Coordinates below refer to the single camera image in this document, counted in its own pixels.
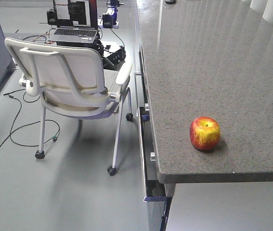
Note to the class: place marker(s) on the red yellow apple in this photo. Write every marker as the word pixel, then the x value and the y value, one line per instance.
pixel 204 133

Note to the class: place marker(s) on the black equipment box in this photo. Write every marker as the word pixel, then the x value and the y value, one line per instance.
pixel 113 55

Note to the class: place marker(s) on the white office chair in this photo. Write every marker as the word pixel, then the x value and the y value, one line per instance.
pixel 70 81

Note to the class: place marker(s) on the blue black device on stand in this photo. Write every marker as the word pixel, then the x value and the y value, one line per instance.
pixel 109 18

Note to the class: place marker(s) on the grey speckled counter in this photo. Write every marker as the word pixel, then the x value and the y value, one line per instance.
pixel 211 58

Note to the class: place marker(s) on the open grey laptop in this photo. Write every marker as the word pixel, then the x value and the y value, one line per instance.
pixel 76 21

